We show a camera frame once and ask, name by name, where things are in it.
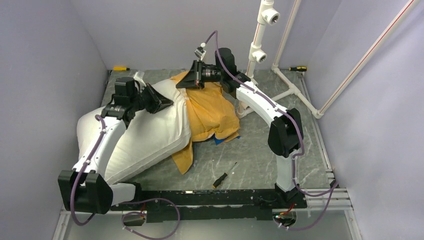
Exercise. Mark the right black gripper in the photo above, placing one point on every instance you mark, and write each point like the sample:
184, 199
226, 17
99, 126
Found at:
193, 79

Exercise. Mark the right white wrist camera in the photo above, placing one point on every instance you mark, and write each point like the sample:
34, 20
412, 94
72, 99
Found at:
200, 51

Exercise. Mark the yellow screwdriver at back left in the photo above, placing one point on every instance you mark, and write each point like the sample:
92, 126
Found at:
120, 68

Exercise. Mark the black yellow screwdriver on table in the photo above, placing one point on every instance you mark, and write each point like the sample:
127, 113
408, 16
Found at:
220, 179

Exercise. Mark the aluminium rail frame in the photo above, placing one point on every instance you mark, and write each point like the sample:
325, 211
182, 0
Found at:
283, 218

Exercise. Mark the white pillow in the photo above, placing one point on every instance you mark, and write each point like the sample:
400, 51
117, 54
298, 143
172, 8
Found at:
150, 138

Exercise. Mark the yellow blue pillowcase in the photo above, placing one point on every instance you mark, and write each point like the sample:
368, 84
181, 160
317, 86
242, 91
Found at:
200, 115

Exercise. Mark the white PVC pipe frame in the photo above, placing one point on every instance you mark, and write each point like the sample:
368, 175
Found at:
353, 53

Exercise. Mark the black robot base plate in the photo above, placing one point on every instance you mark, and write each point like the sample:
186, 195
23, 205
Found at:
167, 205

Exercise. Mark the screwdriver at back right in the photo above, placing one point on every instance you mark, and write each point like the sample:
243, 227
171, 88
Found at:
298, 69

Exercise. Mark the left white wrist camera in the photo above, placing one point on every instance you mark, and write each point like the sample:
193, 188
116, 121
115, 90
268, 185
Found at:
138, 76

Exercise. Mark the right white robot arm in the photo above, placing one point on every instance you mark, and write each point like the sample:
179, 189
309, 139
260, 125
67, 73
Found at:
285, 136

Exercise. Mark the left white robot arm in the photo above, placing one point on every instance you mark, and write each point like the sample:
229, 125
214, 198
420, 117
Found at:
84, 188

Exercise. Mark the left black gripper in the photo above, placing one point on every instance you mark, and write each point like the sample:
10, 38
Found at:
159, 102

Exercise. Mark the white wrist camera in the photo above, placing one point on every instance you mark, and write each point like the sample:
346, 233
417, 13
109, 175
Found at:
138, 76
200, 51

